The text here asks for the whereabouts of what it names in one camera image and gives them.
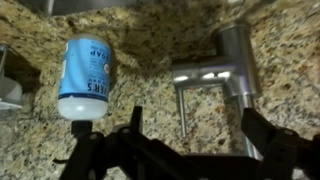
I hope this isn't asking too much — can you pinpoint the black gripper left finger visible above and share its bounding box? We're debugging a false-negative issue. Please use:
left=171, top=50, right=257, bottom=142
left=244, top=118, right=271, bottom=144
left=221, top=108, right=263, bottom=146
left=59, top=106, right=187, bottom=180

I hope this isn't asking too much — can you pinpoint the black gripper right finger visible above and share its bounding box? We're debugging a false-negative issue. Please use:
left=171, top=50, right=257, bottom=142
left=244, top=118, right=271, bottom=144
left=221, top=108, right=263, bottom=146
left=241, top=108, right=320, bottom=180

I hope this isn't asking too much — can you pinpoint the stainless steel tap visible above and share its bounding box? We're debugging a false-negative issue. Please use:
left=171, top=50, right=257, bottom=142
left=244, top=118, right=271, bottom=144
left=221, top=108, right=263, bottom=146
left=171, top=20, right=264, bottom=161

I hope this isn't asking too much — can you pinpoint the blue soap dispenser bottle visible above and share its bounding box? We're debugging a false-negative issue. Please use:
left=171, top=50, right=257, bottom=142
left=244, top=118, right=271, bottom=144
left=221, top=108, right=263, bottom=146
left=57, top=33, right=112, bottom=139

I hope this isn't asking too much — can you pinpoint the stainless steel sink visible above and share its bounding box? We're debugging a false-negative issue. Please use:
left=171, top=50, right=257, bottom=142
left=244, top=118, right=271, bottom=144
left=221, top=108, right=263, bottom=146
left=19, top=0, right=141, bottom=17

